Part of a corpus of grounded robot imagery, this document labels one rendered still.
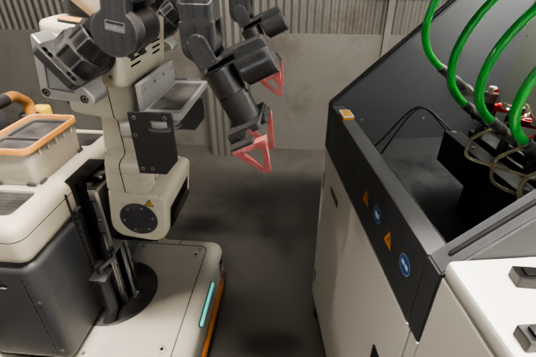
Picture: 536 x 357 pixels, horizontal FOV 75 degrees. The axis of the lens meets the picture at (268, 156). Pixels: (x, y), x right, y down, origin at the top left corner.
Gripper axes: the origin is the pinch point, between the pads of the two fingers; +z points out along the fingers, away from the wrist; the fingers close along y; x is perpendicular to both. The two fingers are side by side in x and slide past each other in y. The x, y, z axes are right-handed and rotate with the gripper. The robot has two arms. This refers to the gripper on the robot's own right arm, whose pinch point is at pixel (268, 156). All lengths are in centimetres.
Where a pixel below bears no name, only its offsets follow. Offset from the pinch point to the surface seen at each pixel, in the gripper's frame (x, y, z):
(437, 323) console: -18.6, -26.1, 22.7
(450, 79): -36.1, 4.1, 1.2
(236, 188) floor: 74, 130, 74
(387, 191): -18.6, -3.4, 14.8
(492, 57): -40.5, -3.6, -3.0
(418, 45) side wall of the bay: -41, 45, 6
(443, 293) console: -20.8, -25.2, 18.0
